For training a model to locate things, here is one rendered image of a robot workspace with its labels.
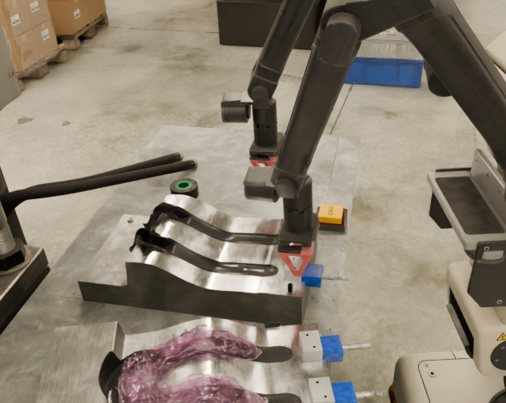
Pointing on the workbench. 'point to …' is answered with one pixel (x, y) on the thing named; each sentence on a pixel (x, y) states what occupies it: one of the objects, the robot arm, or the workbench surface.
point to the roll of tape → (185, 187)
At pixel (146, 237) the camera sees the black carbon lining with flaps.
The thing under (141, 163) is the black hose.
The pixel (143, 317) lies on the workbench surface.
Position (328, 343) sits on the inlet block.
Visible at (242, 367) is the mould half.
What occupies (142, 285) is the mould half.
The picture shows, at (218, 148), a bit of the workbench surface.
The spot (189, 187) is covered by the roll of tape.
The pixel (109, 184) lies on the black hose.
